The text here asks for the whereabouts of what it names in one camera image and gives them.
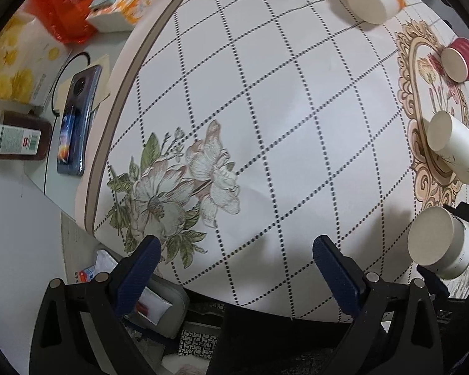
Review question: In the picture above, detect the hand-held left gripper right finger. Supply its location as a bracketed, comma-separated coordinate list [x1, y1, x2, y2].
[313, 235, 445, 375]

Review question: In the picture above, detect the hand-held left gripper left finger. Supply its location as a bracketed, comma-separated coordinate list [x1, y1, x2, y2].
[29, 235, 163, 375]

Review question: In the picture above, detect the short white paper cup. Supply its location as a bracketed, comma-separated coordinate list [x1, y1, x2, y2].
[407, 206, 469, 280]

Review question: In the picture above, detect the tall white paper cup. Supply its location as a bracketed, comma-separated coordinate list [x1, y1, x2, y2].
[427, 110, 469, 185]

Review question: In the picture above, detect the white plastic wrapper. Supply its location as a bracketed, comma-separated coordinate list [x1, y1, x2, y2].
[77, 249, 119, 284]

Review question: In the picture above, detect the white sachet with red mark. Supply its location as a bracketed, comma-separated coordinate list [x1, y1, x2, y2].
[135, 286, 169, 326]

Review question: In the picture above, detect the grey tray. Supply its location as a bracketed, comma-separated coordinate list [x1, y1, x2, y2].
[121, 273, 190, 340]

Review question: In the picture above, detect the black white patterned box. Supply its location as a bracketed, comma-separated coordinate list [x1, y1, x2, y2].
[178, 328, 220, 361]

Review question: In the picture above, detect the red-rimmed white bowl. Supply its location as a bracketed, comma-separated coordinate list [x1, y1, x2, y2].
[441, 37, 469, 83]

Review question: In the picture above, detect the blue smartphone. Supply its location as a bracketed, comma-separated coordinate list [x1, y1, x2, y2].
[57, 66, 103, 176]

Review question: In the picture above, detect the floral checked tablecloth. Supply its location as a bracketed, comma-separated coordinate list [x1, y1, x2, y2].
[75, 0, 469, 321]

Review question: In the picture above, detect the green white carton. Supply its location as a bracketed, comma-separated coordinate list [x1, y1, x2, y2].
[0, 122, 42, 153]

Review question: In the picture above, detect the beige paper envelope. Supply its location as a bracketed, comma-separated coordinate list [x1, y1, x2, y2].
[57, 55, 112, 111]

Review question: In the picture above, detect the lemon print packet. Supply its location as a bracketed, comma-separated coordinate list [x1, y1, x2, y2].
[0, 10, 73, 106]

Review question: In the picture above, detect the orange white tissue pack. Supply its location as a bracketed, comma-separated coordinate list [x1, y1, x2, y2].
[87, 0, 145, 33]

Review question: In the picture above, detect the red plastic bag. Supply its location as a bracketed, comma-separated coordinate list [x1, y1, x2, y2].
[30, 0, 120, 44]

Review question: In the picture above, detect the black cable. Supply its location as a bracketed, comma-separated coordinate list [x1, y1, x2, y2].
[51, 52, 93, 118]

